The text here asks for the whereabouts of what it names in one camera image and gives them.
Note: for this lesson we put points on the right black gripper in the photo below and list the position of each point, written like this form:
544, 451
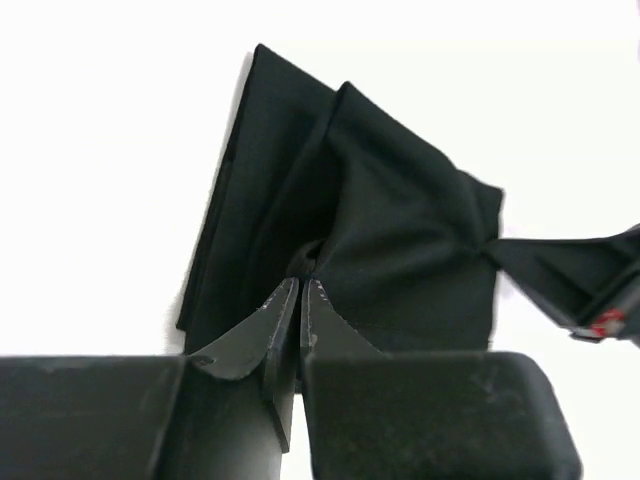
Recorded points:
579, 279

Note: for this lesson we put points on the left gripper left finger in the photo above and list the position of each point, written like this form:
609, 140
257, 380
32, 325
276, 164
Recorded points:
222, 412

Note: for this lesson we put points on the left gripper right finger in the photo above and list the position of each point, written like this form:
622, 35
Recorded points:
442, 415

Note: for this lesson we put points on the black tank top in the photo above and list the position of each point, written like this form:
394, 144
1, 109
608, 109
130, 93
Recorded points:
321, 184

